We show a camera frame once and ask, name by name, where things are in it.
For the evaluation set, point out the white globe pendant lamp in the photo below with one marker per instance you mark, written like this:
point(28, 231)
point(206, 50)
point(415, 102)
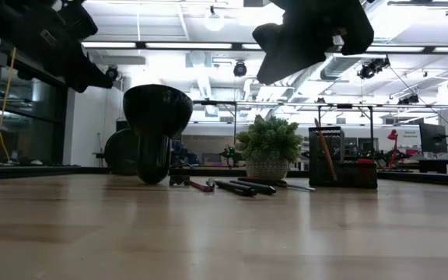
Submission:
point(214, 21)

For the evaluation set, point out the distant small robot arm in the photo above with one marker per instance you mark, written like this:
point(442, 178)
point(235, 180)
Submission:
point(229, 153)

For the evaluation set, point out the black binder clip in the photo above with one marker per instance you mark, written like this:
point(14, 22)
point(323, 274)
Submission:
point(179, 180)

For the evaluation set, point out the overhead frame beam with lights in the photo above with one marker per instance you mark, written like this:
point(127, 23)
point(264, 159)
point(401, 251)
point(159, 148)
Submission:
point(189, 45)

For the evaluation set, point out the black ceiling fixture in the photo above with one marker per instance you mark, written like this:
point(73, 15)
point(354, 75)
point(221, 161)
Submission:
point(408, 100)

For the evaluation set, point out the black ceiling camera cluster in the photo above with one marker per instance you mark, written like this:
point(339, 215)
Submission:
point(372, 69)

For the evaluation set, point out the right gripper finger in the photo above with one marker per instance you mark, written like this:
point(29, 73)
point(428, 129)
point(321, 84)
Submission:
point(286, 58)

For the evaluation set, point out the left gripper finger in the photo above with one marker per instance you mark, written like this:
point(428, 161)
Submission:
point(89, 74)
point(78, 88)

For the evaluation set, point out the black gooseneck desk lamp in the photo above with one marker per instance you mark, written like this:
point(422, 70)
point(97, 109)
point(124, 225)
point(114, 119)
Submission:
point(158, 113)

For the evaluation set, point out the black background desk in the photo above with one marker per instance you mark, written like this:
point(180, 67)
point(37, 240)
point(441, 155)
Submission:
point(442, 163)

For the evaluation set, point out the black computer monitor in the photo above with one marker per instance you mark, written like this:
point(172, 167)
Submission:
point(433, 138)

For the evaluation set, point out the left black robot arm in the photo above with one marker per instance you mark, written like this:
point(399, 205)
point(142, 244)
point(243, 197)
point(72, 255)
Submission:
point(6, 19)

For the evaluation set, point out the artificial green potted plant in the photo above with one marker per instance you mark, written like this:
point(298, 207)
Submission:
point(268, 140)

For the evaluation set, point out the black aluminium table frame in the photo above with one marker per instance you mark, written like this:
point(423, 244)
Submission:
point(33, 171)

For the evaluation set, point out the black mesh desk organizer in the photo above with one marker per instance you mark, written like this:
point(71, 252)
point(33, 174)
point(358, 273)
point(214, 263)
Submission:
point(348, 175)

